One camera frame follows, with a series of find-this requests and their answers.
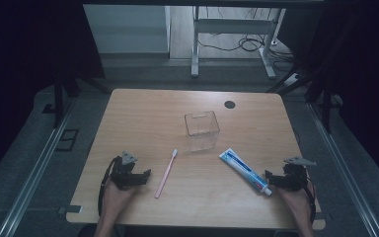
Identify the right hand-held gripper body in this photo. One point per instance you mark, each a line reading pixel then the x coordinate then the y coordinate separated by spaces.
pixel 292 176

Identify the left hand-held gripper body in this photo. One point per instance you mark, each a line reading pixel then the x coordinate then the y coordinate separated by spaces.
pixel 123 174

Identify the pink toothbrush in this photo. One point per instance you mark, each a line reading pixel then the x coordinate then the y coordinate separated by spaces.
pixel 166 173

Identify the white and blue toothpaste tube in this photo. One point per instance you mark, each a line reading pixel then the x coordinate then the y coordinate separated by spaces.
pixel 245 171

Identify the clear plastic square container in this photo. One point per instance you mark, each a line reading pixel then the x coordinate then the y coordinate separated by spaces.
pixel 201 131

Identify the person's left hand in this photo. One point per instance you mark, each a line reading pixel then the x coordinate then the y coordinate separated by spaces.
pixel 115 200

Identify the person's right hand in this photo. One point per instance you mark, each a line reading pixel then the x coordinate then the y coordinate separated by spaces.
pixel 296 204

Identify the grey tape strip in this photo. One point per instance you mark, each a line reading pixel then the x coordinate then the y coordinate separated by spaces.
pixel 70 209
pixel 320 216

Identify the black metal stand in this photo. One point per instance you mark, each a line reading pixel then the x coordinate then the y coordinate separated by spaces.
pixel 58 102
pixel 325 108

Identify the black round table grommet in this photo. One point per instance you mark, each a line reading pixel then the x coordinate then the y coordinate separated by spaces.
pixel 229 104

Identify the white power strip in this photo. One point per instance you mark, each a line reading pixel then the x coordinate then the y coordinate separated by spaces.
pixel 292 80

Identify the dark curtain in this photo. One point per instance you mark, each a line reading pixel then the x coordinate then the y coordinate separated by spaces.
pixel 362 65
pixel 29 49

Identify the grey metal floor rail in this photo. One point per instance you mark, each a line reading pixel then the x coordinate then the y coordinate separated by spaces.
pixel 36 168
pixel 342 168

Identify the white metal desk frame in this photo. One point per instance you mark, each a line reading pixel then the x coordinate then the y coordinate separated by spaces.
pixel 233 28

